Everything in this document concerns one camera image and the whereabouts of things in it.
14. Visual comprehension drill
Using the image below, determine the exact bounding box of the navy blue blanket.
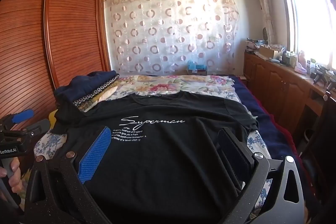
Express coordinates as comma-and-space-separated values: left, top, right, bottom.
231, 77, 309, 187

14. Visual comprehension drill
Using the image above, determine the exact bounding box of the person left hand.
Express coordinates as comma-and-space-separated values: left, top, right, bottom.
9, 157, 23, 193

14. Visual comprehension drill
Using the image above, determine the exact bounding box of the black printed t-shirt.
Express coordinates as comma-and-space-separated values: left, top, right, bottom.
53, 91, 259, 223

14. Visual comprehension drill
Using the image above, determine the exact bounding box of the navy folded garment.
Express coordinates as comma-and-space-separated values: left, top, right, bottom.
54, 71, 118, 103

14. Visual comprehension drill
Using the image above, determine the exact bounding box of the blue floral white bedsheet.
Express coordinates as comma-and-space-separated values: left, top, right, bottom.
34, 131, 272, 210

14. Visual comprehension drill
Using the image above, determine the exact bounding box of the colourful floral quilt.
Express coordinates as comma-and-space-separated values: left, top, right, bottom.
108, 75, 240, 102

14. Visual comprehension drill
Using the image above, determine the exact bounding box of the yellow pillow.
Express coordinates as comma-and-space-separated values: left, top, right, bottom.
49, 110, 57, 129

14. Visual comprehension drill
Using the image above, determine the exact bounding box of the teal item on box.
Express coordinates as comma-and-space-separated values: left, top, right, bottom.
187, 60, 207, 76

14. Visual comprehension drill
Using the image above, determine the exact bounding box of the wooden sideboard cabinet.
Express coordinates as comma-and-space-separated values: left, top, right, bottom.
243, 52, 336, 135

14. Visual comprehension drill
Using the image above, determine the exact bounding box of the yellow folded cloth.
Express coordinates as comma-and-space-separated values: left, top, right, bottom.
77, 85, 117, 112

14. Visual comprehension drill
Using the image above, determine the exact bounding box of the cardboard box on cabinet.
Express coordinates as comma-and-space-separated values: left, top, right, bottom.
259, 46, 281, 59

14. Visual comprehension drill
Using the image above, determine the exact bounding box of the sheer circle patterned curtain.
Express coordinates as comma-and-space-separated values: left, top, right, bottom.
105, 0, 240, 76

